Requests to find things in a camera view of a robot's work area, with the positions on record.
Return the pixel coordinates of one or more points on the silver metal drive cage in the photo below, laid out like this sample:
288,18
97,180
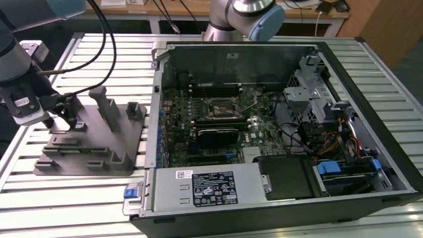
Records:
303,96

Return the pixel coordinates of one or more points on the wooden cabinet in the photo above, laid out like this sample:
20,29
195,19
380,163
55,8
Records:
390,24

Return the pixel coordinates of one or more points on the grey parts rack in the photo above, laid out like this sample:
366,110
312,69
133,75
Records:
99,148

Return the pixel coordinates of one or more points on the blue disk carrier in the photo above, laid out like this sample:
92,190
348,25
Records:
328,168

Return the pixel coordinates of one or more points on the white box black print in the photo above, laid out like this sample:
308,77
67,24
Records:
136,2

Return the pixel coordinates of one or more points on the CPU socket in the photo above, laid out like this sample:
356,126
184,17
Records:
222,109

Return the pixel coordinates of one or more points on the blue plastic clip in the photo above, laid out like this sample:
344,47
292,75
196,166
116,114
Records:
375,165

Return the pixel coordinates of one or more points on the black computer mouse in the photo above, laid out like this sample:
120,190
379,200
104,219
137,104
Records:
340,5

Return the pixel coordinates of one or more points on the black RAM slot bank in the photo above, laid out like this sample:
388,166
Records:
218,90
218,123

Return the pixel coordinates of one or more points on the black graphics card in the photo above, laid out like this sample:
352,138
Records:
218,138

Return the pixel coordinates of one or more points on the silver power supply unit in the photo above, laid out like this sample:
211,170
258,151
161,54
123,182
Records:
164,193

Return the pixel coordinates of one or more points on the silver chipset heat sink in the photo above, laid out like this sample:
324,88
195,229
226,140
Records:
251,155

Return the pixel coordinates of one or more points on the black power adapter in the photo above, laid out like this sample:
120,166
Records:
326,7

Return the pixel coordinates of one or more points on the black open PC case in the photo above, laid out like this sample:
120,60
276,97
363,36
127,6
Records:
231,223

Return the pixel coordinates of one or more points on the green motherboard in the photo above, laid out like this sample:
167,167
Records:
264,146

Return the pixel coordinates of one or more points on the blue case latch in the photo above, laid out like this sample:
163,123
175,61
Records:
129,193

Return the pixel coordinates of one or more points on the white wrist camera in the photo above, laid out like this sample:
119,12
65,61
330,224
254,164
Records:
25,116

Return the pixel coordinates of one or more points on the thin metal locking lever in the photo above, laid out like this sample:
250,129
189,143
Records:
250,107
207,94

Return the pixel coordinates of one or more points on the black expansion slot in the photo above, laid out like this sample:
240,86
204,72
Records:
208,158

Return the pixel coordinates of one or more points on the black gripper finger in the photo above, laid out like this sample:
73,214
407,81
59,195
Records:
48,122
72,109

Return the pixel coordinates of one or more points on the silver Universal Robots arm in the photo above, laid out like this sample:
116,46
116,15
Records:
9,57

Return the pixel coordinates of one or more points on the wooden desk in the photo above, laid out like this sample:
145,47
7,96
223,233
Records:
139,7

